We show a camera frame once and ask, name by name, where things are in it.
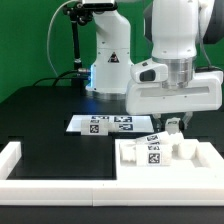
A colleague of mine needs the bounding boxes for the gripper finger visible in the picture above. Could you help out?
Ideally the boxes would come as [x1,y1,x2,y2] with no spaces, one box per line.
[153,114,162,131]
[182,112,193,129]

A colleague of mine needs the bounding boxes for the white sheet with tags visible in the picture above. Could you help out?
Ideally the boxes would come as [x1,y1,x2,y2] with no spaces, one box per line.
[66,115,154,133]

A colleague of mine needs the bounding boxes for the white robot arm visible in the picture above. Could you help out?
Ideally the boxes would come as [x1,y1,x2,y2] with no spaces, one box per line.
[82,0,224,117]

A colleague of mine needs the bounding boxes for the black camera stand pole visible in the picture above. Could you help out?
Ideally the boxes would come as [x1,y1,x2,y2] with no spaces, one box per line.
[63,4,84,90]

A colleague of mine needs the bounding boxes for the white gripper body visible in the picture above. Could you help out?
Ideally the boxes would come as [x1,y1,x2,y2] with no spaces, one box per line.
[126,59,223,115]

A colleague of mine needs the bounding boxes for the white square tabletop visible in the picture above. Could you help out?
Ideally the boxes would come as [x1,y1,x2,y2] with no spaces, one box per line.
[115,139,224,182]

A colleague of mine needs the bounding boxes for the black cables at base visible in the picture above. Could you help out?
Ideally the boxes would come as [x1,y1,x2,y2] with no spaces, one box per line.
[32,68,92,88]

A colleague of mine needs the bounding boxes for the white U-shaped fence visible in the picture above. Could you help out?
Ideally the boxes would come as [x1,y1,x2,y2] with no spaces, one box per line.
[0,142,224,206]

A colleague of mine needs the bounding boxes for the grey cable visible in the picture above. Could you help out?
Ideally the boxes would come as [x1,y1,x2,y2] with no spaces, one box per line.
[46,0,80,78]

